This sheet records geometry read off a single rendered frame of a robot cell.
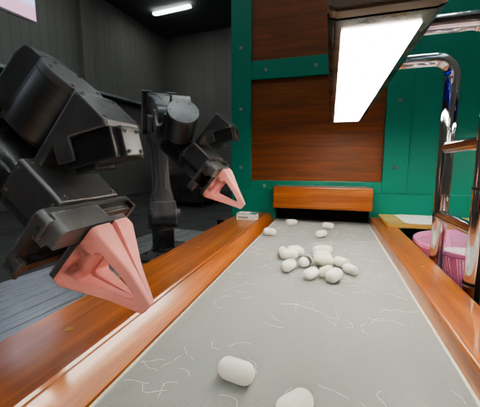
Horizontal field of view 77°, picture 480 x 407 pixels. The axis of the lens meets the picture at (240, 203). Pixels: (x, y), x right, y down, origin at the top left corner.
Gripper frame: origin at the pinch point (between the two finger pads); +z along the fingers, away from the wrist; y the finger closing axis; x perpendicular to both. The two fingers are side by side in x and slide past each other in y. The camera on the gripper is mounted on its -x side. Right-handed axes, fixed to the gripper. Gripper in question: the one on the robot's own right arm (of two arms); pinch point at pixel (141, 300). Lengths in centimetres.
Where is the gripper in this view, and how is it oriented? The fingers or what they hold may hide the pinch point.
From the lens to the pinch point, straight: 28.4
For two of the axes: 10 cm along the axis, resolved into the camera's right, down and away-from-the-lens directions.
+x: -6.4, 7.2, 2.8
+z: 7.2, 6.9, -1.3
